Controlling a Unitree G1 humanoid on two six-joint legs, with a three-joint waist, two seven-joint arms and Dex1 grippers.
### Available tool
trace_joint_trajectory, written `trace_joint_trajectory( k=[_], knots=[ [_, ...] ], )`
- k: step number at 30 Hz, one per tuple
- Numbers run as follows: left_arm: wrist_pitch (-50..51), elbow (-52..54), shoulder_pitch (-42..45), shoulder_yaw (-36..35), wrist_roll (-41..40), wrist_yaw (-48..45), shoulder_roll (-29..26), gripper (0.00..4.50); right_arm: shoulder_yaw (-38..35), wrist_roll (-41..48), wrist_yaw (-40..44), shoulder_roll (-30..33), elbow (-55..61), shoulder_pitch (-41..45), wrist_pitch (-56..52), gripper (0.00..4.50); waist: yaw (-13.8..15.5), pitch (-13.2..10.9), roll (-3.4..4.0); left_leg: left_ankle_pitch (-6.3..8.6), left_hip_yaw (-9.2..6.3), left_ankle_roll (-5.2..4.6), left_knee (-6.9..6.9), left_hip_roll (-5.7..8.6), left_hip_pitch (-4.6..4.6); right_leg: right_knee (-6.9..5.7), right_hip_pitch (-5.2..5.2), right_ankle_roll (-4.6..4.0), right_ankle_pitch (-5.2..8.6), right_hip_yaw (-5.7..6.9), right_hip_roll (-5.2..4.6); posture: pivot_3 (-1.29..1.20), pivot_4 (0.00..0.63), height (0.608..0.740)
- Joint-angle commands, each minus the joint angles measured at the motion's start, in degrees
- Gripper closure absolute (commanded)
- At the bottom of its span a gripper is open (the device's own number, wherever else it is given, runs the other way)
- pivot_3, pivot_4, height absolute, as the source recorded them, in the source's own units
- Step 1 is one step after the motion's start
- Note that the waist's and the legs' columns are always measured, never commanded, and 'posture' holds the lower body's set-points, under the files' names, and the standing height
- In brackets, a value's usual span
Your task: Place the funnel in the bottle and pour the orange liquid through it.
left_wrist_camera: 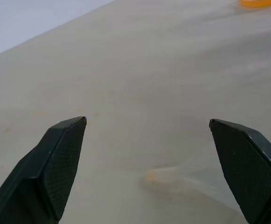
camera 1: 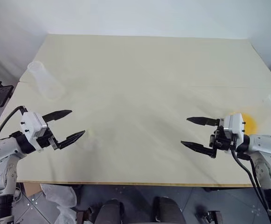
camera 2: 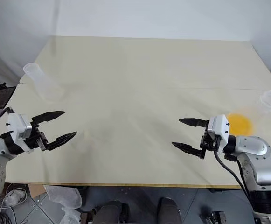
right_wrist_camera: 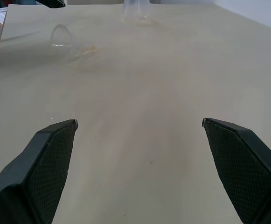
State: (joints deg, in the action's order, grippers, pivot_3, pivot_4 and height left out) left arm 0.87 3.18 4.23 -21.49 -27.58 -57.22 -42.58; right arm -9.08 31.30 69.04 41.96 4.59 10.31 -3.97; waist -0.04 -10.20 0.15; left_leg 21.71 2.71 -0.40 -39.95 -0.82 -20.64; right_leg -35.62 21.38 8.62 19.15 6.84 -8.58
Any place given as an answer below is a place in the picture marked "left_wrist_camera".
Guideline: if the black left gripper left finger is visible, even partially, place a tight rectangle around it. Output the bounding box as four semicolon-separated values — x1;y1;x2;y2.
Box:
0;116;87;224

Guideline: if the orange round object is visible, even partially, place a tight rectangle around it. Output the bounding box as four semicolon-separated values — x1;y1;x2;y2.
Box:
239;0;271;8

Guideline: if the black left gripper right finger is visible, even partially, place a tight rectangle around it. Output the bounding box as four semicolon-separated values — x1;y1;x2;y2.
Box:
208;118;271;224

